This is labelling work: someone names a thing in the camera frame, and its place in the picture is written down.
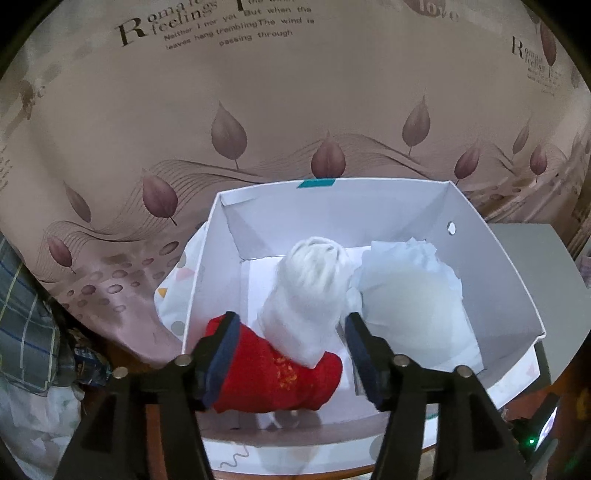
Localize leaf-print pink cloth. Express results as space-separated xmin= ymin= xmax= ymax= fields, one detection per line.
xmin=0 ymin=0 xmax=591 ymax=370

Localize grey plaid cloth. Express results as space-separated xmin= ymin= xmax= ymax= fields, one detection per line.
xmin=0 ymin=235 xmax=75 ymax=393

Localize white shoe box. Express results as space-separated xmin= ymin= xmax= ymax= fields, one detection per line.
xmin=182 ymin=176 xmax=547 ymax=450

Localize white floral cloth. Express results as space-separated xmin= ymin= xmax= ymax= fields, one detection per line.
xmin=0 ymin=383 xmax=86 ymax=467

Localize blue packet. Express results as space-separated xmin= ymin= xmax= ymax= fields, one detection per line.
xmin=69 ymin=330 xmax=114 ymax=386

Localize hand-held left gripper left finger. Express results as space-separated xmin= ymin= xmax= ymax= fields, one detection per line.
xmin=55 ymin=312 xmax=241 ymax=480

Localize red sock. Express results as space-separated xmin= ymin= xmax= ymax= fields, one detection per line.
xmin=205 ymin=316 xmax=343 ymax=414

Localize pale white underwear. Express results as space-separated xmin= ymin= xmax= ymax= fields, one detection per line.
xmin=346 ymin=237 xmax=485 ymax=376

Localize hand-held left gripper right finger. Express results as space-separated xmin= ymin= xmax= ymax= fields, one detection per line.
xmin=345 ymin=312 xmax=532 ymax=480

